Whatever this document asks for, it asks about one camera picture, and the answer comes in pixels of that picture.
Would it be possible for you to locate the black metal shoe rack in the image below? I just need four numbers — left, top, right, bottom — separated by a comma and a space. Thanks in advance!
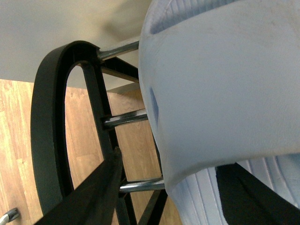
30, 41, 170, 225

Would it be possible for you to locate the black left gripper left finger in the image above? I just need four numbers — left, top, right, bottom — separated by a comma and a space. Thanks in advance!
36, 147, 123, 225

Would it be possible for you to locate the white office chair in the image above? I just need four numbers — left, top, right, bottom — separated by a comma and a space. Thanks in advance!
0, 208, 20, 225

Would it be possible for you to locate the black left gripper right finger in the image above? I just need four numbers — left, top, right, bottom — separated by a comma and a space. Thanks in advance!
216, 163, 300, 225

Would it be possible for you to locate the light blue slipper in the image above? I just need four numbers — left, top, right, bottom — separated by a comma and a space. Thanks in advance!
139, 0, 300, 225

